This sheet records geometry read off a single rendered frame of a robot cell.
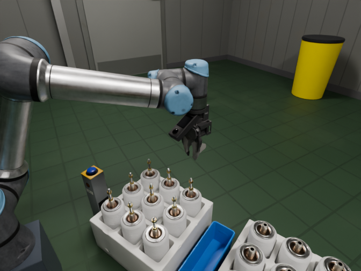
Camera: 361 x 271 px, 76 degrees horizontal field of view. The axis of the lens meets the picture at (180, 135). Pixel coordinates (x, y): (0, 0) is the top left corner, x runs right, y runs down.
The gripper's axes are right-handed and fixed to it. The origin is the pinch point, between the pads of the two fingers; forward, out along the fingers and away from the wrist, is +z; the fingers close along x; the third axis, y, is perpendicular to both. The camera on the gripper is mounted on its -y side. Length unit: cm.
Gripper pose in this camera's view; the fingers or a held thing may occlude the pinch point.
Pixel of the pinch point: (190, 155)
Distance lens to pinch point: 89.3
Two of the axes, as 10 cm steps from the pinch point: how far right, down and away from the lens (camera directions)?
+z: 0.1, 8.5, 5.2
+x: -6.6, -3.9, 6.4
